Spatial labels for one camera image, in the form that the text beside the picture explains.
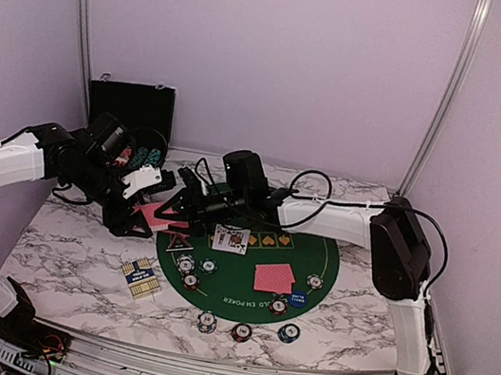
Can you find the black triangular all-in marker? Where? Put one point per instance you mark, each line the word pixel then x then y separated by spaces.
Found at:
pixel 178 244

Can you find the teal 50 chip stack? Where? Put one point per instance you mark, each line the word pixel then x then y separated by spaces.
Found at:
pixel 289 333

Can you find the red card being dealt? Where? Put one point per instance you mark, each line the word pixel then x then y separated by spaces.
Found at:
pixel 277 269

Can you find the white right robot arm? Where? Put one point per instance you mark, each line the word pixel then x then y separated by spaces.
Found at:
pixel 390 231

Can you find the teal 50 chip row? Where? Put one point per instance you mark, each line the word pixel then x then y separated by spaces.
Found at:
pixel 153 158

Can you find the blue white chip mat edge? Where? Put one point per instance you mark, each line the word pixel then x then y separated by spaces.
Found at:
pixel 315 282

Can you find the red card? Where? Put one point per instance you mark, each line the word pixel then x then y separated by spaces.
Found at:
pixel 264 281

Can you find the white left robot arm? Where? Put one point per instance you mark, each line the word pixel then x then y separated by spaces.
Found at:
pixel 38 156

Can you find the blue tan 10 chip stack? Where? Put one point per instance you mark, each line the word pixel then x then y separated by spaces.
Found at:
pixel 206 322

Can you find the brown 100 chips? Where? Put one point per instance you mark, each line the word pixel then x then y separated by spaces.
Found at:
pixel 190 282

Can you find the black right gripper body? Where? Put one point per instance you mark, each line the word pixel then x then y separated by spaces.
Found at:
pixel 211 209

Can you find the black poker chip case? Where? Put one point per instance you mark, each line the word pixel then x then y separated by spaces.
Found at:
pixel 145 110

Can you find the blue tan chips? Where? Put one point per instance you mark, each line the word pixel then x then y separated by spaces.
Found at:
pixel 185 264

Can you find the right aluminium frame post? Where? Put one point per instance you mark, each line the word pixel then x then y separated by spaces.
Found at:
pixel 459 74

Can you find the green round poker mat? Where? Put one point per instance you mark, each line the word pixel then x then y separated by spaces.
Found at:
pixel 229 293

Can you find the blue small blind button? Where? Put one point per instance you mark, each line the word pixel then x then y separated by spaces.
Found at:
pixel 298 299

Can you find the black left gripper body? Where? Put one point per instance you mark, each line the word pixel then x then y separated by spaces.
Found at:
pixel 111 214

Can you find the left aluminium frame post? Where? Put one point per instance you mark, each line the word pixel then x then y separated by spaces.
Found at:
pixel 84 42

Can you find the red backed card deck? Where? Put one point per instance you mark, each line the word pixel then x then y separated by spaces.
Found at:
pixel 155 223

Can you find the dark green chip row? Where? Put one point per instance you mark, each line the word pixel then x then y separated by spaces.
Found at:
pixel 139 158

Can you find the teal 50 chips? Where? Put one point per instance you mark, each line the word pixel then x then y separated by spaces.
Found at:
pixel 208 266

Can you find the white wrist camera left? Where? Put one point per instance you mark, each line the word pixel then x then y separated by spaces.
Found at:
pixel 140 179

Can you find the blue texas holdem card box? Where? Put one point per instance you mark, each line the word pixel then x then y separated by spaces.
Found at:
pixel 140 278

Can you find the brown 100 chip stack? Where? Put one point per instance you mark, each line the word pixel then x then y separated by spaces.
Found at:
pixel 241 332

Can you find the aluminium frame post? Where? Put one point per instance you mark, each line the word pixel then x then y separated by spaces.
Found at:
pixel 84 42
pixel 459 74

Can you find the king of diamonds card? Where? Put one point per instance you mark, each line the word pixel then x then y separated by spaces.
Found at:
pixel 221 238

